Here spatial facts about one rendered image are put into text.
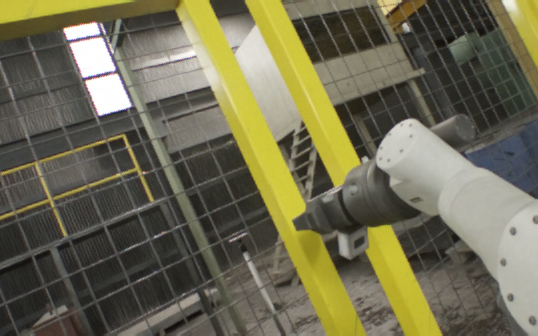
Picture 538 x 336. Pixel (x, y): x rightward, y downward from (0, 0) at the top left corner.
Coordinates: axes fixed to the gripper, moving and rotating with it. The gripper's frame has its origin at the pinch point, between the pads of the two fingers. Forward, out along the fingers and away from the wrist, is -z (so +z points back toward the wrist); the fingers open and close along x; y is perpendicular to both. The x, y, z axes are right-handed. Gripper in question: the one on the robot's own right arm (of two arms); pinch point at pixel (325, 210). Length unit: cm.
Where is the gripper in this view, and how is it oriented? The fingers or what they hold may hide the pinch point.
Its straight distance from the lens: 68.5
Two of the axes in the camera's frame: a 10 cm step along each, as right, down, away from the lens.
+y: -4.2, -9.0, 0.8
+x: 8.0, -3.3, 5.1
